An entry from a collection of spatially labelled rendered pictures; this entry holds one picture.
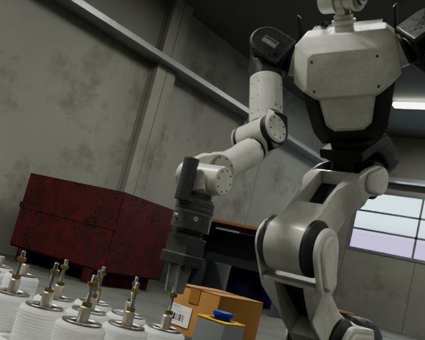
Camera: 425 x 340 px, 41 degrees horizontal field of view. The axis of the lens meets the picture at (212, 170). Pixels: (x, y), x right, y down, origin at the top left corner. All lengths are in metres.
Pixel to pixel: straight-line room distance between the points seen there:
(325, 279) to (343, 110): 0.45
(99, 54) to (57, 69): 0.55
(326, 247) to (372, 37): 0.54
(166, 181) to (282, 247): 5.42
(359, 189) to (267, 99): 0.34
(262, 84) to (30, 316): 0.82
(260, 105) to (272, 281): 0.46
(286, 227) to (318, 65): 0.43
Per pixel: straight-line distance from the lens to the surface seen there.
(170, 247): 1.28
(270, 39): 1.60
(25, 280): 1.66
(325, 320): 1.58
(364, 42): 1.52
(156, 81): 6.39
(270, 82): 1.54
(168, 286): 1.29
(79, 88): 5.85
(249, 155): 1.38
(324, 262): 1.40
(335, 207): 1.52
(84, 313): 1.11
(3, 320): 1.27
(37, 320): 1.17
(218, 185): 1.24
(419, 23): 1.58
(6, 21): 5.43
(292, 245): 1.39
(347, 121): 1.56
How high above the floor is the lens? 0.43
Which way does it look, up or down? 8 degrees up
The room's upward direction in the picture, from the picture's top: 14 degrees clockwise
